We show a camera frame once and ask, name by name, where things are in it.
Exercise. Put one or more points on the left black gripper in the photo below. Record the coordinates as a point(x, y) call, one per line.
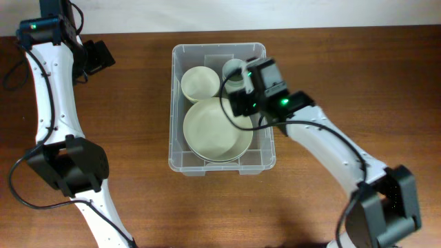
point(104, 57)

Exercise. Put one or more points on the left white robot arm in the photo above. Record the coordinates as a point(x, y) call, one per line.
point(63, 157)

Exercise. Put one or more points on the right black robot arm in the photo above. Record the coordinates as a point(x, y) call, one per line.
point(383, 205)

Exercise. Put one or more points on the white small bowl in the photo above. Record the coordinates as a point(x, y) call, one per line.
point(200, 83)

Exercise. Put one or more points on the clear plastic storage container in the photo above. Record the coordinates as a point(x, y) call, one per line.
point(214, 55)

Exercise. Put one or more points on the grey white cup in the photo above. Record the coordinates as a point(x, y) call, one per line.
point(230, 66)

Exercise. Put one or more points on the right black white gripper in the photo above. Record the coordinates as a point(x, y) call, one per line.
point(241, 98)

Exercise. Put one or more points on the blue shallow bowl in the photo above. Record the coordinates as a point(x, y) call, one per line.
point(241, 156)

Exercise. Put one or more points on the cream bowl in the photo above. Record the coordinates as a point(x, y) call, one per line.
point(213, 133)

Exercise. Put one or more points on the yellow small bowl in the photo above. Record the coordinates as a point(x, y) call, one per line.
point(192, 100)

